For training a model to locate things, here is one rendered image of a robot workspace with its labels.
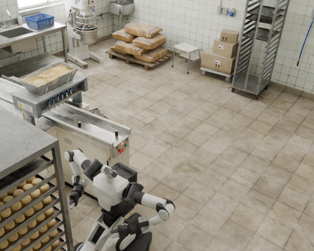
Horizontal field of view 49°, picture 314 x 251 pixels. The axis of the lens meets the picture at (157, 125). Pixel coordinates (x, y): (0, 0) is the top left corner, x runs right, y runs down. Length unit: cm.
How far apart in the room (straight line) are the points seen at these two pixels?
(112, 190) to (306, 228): 225
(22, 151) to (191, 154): 318
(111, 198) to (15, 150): 110
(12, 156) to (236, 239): 259
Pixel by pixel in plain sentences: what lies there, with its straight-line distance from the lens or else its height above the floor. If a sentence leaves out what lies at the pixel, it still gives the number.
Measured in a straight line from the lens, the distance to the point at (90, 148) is 347.
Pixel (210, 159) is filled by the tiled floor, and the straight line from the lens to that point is 459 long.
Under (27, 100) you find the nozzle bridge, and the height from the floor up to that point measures 118.
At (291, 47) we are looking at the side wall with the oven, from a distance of 646.
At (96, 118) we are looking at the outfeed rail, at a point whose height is 88.
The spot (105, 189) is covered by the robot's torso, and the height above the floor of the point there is 99.
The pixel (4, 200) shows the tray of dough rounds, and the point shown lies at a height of 151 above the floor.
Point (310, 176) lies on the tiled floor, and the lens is 476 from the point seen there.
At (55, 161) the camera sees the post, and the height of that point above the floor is 170.
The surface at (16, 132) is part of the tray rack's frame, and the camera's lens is 186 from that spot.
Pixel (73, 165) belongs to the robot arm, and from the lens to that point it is 302.
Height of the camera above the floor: 282
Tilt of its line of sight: 33 degrees down
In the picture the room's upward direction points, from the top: 3 degrees clockwise
